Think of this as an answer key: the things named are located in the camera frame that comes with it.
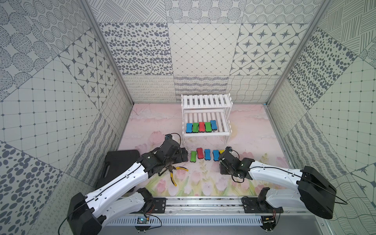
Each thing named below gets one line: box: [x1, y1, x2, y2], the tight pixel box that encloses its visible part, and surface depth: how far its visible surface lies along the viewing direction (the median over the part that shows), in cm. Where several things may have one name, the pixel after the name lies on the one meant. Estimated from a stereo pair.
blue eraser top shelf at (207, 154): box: [204, 148, 212, 161], surface depth 95 cm
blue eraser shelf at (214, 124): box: [210, 119, 218, 131], surface depth 92 cm
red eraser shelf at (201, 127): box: [198, 121, 206, 133], surface depth 90 cm
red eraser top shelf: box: [196, 147, 205, 160], surface depth 95 cm
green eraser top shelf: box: [189, 150, 197, 163], surface depth 93 cm
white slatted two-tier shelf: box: [181, 94, 203, 144], surface depth 95 cm
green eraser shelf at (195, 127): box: [192, 122, 199, 133], surface depth 90 cm
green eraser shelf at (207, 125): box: [204, 121, 212, 133], surface depth 90 cm
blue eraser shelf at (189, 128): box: [185, 122, 193, 134], surface depth 90 cm
